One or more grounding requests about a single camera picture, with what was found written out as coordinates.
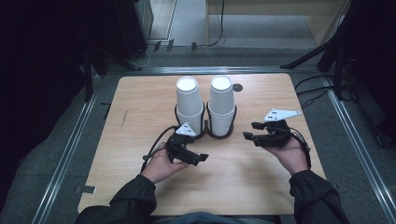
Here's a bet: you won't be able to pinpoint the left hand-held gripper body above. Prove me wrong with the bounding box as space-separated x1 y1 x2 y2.
164 122 197 165

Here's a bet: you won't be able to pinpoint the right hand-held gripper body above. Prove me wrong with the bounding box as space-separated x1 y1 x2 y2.
253 108 303 148

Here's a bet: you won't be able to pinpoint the black wire cup holder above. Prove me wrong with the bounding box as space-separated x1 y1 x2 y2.
173 102 238 140

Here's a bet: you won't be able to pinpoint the stack of white cups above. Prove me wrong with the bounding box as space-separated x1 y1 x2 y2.
175 76 205 137
207 75 236 137

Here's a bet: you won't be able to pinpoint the person's left hand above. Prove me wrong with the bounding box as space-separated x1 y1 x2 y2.
142 147 190 185

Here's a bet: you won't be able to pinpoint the person's right hand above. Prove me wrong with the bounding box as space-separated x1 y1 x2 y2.
261 136 309 177

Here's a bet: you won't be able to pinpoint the person's blue clothing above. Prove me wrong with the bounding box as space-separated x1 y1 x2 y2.
148 212 276 224

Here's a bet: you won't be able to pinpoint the grey tape strip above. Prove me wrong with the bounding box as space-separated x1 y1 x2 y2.
76 185 97 195

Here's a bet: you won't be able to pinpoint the black tripod stand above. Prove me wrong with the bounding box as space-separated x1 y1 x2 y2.
279 0 362 101

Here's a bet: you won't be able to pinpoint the black metal stand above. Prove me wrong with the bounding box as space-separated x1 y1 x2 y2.
81 46 142 103

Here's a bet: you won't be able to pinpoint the light wooden cabinet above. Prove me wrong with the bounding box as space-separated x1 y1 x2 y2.
205 0 353 48

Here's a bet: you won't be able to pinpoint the black cabinet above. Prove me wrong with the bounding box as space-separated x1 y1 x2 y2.
114 0 154 61

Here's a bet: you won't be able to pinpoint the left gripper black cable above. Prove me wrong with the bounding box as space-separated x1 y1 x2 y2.
140 125 180 174

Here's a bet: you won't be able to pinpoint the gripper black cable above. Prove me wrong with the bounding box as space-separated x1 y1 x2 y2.
140 125 180 174
290 126 313 171

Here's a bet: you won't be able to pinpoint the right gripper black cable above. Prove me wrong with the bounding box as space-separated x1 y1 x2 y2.
290 126 313 171

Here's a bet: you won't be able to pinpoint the black floor cables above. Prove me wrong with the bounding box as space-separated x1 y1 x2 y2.
293 74 336 109

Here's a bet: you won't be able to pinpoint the metal floor rail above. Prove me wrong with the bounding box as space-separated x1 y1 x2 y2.
321 76 396 224
31 74 105 224

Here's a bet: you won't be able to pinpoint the white floor cable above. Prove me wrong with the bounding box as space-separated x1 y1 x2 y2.
134 42 157 69

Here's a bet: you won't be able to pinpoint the black hanging cable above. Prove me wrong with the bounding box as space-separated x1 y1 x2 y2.
205 0 226 49

